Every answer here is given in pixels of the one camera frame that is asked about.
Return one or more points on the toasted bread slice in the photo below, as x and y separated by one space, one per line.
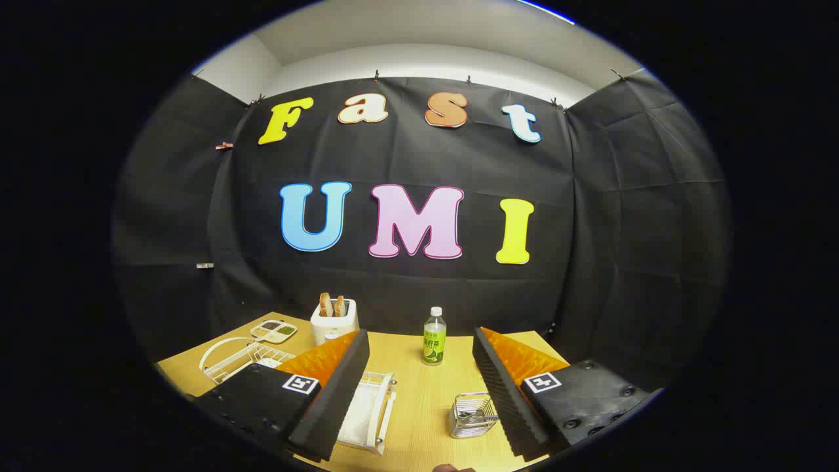
325 305
339 306

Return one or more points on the white divided condiment dish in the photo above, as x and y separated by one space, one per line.
273 331

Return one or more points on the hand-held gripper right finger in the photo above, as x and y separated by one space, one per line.
501 393

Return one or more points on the black backdrop cloth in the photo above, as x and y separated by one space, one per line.
406 157

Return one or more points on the white toaster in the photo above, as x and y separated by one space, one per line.
331 324

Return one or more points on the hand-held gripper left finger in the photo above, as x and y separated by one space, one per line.
331 400

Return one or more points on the green label drink bottle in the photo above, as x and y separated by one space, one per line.
434 344

